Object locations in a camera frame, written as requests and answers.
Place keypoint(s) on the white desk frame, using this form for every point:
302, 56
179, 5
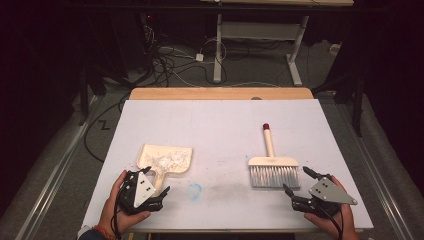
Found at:
218, 50

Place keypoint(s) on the white table mat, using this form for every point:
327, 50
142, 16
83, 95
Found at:
233, 123

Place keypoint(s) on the white power strip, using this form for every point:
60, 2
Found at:
335, 49

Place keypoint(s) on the pile of white paper scraps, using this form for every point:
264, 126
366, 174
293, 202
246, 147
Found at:
171, 159

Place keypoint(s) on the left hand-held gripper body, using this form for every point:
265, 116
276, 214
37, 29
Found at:
143, 190

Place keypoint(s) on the beige brush with red cap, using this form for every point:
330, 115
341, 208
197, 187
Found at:
273, 168

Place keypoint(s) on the metal floor rail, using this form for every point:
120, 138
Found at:
390, 200
56, 173

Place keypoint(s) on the person's right hand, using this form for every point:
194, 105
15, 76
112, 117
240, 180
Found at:
340, 226

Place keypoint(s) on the wooden table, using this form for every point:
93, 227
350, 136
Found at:
216, 93

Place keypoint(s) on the white power adapter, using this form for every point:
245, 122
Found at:
199, 57

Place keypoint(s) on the beige dustpan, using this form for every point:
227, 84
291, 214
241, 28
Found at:
150, 158

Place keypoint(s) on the black stand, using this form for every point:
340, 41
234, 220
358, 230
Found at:
357, 110

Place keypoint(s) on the person's left hand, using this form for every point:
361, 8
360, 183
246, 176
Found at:
111, 213

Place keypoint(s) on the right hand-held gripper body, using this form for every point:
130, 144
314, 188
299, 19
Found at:
328, 193

